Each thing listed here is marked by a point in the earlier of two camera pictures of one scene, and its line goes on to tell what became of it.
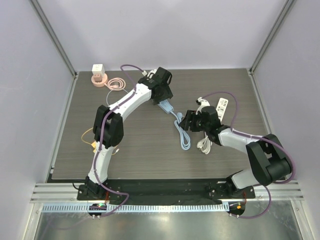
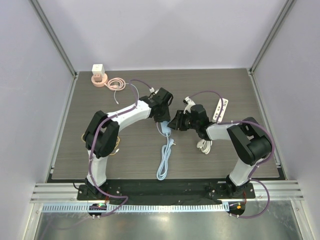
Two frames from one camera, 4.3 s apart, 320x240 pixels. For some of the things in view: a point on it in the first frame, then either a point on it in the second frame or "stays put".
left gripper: (167, 94) to (166, 117)
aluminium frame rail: (55, 192) stays put
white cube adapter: (98, 69) stays put
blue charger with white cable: (109, 91) to (123, 85)
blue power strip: (183, 135) to (165, 127)
